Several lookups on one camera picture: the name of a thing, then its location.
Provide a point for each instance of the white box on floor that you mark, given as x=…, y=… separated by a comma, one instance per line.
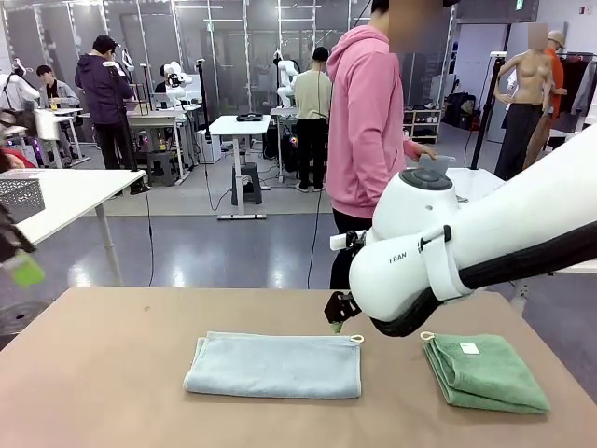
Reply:
x=212, y=149

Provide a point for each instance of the white shoe rack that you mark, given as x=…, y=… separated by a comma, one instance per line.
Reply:
x=424, y=126

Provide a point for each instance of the person in red top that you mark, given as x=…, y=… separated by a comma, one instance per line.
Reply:
x=16, y=161

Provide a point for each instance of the bare mannequin with black trousers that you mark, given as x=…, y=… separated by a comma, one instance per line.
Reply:
x=527, y=79

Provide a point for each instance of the grey plastic lattice basket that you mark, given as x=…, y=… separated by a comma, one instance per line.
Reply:
x=21, y=198

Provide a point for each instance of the light blue towel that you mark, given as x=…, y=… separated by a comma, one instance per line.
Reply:
x=280, y=366

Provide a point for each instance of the person in pink hoodie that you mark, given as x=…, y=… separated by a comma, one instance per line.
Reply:
x=364, y=140

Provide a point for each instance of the black tripod with white head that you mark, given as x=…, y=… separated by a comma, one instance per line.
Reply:
x=485, y=116
x=122, y=116

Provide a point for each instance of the person's right forearm pink sleeve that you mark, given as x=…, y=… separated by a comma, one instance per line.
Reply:
x=409, y=148

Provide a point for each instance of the person's right hand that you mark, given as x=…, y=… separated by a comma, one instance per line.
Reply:
x=423, y=150

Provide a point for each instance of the dark grey step stool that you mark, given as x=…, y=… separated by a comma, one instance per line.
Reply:
x=163, y=165

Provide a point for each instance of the clothes rack with garments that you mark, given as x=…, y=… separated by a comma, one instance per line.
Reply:
x=576, y=84

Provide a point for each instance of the thin black pole stand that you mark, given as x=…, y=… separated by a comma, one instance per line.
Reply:
x=202, y=93

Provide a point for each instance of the black floor plate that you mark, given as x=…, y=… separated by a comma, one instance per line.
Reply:
x=18, y=317

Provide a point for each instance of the mannequin in orange with hat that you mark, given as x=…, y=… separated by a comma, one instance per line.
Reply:
x=555, y=70

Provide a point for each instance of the black bags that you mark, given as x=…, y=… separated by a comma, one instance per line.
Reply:
x=459, y=109

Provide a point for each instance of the person in purple jacket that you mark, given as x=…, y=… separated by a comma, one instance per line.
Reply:
x=105, y=88

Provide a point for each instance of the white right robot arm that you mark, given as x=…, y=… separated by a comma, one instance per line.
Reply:
x=513, y=224

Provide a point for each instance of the person in beige top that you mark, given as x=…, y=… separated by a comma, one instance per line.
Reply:
x=311, y=93

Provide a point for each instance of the black device on desk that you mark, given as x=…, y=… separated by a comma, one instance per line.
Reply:
x=248, y=117

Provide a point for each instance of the white background work table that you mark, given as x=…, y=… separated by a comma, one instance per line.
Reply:
x=65, y=114

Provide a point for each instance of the green terry towel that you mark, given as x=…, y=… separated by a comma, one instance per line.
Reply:
x=490, y=373

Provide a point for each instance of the small white standing desk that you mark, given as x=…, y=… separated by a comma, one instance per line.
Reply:
x=240, y=126

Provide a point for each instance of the white table with round leg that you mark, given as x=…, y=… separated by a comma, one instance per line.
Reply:
x=79, y=196

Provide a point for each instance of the white background workbench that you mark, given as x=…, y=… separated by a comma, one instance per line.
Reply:
x=158, y=119

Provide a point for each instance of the seated person in grey jacket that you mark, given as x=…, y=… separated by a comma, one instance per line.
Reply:
x=58, y=93

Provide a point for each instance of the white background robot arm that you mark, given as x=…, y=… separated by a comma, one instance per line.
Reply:
x=285, y=88
x=23, y=86
x=175, y=88

